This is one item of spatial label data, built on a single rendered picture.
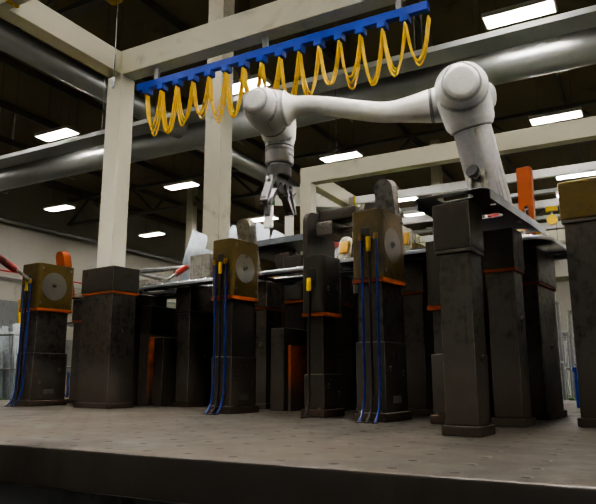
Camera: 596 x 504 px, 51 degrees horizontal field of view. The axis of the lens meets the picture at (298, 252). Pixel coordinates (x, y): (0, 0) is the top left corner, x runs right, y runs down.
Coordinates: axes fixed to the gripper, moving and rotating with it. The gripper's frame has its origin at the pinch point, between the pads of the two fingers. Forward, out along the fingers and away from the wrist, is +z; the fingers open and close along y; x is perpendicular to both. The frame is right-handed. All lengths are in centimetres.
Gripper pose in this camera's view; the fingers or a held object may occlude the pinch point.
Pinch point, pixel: (279, 229)
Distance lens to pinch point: 192.9
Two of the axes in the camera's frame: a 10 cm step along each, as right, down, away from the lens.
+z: 0.0, 9.8, -1.9
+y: 4.4, 1.7, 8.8
